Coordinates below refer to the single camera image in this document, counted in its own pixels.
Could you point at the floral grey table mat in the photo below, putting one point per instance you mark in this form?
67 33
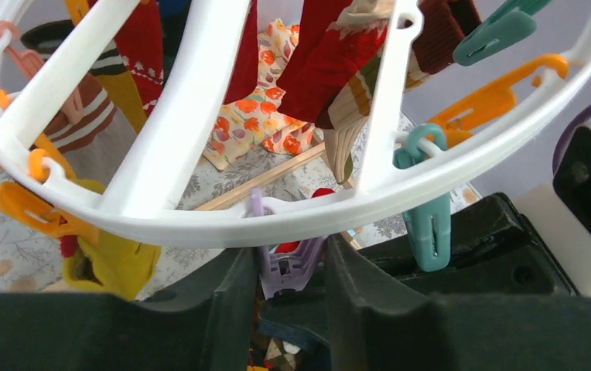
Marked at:
140 201

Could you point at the striped beige hanging sock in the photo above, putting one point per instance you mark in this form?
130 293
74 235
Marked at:
343 119

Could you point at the red hanging sock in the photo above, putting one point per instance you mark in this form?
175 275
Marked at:
336 40

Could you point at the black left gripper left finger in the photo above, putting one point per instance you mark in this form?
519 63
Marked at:
204 321

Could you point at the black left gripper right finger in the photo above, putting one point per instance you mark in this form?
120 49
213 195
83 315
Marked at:
367 311

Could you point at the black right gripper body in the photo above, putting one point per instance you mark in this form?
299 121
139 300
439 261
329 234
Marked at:
496 250

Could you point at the floral orange cloth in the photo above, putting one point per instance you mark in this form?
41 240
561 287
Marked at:
255 121

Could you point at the teal plastic clip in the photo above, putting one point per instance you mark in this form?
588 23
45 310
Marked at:
429 226

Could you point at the orange plastic clip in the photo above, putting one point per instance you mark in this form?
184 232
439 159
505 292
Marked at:
26 207

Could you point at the grey brown striped sock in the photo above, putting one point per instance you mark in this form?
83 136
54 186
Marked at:
96 145

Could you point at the yellow hanging sock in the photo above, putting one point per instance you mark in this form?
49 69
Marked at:
114 264

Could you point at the lilac plastic clip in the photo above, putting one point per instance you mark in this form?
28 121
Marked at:
289 271

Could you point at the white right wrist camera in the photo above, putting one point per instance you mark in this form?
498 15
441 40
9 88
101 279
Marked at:
560 211

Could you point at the white round clip hanger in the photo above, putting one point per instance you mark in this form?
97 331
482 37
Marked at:
205 66

